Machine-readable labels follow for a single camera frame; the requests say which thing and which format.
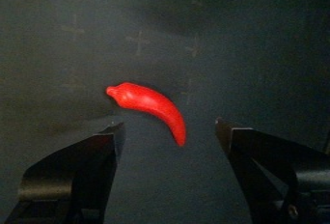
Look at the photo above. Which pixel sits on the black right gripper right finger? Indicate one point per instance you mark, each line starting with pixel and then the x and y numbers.
pixel 266 170

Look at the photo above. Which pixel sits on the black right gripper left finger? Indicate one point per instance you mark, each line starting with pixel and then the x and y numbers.
pixel 82 173

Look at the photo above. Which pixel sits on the red toy chile pepper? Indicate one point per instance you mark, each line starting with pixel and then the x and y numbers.
pixel 150 104

